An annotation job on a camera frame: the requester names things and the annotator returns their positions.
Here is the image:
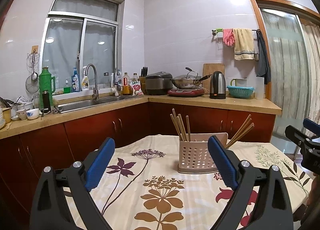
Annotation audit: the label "steel sink basin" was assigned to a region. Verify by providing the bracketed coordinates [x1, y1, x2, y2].
[56, 95, 142, 114]

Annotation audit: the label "black small thermos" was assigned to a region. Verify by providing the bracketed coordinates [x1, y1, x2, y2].
[42, 90, 52, 114]

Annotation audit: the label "green thermos jug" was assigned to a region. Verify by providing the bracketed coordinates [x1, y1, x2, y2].
[39, 67, 56, 109]

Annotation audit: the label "steel wok with lid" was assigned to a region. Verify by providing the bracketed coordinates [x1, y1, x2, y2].
[171, 67, 211, 90]

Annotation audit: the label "white blue bowl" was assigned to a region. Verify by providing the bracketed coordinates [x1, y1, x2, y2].
[26, 108, 40, 120]

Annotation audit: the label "knife block with knives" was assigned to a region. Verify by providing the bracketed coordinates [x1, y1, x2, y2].
[139, 67, 148, 95]

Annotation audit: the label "steel electric kettle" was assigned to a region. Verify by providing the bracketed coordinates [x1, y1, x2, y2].
[209, 71, 226, 100]

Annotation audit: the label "pink rubber glove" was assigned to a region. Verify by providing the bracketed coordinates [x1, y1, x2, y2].
[223, 29, 235, 47]

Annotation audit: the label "teal plastic colander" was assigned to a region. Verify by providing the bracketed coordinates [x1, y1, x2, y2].
[227, 86, 254, 99]

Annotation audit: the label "beige countertop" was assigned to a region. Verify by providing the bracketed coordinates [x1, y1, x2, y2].
[1, 95, 282, 139]

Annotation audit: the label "hanging strainer ladle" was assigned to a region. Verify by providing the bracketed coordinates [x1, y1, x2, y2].
[25, 49, 39, 94]

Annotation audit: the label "wooden cutting board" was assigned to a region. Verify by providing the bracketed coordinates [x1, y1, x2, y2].
[202, 63, 226, 93]

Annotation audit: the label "yellow hanging towel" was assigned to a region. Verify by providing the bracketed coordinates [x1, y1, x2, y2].
[233, 28, 255, 61]

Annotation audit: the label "blue detergent bottle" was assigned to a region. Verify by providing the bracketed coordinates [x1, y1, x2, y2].
[72, 67, 80, 93]

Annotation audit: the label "orange oil bottle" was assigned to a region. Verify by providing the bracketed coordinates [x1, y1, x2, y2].
[122, 72, 131, 95]

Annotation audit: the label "glass sliding door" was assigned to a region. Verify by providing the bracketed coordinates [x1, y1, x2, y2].
[250, 0, 319, 158]

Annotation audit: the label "white green mug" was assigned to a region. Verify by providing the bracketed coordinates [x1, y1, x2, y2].
[229, 78, 247, 87]

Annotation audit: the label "dark grey hanging cloth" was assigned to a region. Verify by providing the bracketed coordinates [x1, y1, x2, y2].
[256, 29, 271, 85]

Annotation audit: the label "kitchen window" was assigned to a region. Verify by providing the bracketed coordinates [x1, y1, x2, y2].
[41, 0, 123, 91]

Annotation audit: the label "floral white tablecloth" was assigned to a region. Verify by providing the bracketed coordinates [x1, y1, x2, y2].
[90, 135, 312, 229]

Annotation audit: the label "red lower cabinets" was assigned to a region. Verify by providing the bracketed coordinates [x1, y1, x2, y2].
[1, 99, 281, 229]

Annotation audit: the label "steel kitchen faucet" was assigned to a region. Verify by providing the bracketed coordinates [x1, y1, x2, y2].
[84, 63, 100, 101]

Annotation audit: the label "red induction cooker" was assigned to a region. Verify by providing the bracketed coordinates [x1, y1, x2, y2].
[168, 88, 205, 97]

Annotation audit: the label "white spray bottle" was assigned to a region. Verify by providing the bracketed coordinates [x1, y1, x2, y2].
[81, 66, 89, 91]

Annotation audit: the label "pink perforated utensil basket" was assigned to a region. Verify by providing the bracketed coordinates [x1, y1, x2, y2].
[177, 132, 228, 174]

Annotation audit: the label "towel rail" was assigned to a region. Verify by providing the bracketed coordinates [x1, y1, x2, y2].
[211, 28, 261, 37]

